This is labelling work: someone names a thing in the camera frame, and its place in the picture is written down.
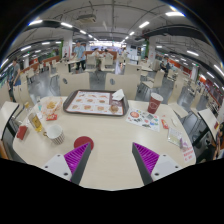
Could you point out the ceiling air conditioner unit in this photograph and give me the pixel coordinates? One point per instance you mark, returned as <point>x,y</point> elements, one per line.
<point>86,18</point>

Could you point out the beige black-edged table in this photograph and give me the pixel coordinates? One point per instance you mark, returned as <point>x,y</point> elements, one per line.
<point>6,116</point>
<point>208,120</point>

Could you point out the printed paper tray liner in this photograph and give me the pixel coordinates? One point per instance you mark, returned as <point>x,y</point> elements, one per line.
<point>95,103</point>

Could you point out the group of ceiling lights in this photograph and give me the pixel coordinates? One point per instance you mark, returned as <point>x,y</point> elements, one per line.
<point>144,24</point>

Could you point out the red box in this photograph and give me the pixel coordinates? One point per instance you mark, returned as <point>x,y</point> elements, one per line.
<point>22,131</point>

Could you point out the small red packet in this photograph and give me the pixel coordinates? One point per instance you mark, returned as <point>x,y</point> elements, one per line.
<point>165,124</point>

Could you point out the crumpled white napkin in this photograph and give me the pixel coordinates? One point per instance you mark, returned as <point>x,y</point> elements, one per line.
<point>117,95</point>

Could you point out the colourful printed flyer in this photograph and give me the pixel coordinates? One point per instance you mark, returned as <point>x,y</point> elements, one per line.
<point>143,120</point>

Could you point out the white striped cup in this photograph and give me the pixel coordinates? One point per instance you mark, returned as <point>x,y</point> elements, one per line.
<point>55,133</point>

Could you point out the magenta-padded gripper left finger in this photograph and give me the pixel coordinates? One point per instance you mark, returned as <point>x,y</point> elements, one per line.
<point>77,158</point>

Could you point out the pink paper slip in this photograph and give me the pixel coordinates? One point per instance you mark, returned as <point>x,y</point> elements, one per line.
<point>188,153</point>

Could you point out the clear plastic packet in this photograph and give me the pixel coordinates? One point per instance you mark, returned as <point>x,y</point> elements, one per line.
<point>175,136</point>

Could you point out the person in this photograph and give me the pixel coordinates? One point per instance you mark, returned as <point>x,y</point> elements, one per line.
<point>13,78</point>
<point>96,53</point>
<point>106,53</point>
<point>79,55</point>
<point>165,65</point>

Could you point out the beige chair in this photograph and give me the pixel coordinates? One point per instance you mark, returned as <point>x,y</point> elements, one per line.
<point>121,86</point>
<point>74,85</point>

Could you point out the brown food tray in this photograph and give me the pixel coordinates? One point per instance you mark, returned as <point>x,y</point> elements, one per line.
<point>70,100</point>

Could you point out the clear tea drink bottle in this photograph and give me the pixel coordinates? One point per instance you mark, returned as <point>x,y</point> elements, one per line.
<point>35,121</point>

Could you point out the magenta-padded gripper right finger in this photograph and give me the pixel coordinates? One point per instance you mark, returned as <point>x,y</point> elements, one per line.
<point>146,158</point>

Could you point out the small clear teal bottle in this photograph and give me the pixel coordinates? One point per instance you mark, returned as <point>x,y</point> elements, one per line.
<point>39,105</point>

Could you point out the flat round red coaster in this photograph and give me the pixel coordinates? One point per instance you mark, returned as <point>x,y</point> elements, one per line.
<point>82,140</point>

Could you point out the red paper cup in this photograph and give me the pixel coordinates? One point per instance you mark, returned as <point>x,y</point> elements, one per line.
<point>154,103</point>

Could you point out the group of beige chairs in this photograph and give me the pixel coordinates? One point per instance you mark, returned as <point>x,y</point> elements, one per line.
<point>132,69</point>

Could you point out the red sauce packet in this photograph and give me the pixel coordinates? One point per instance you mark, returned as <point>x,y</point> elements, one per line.
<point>51,117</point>

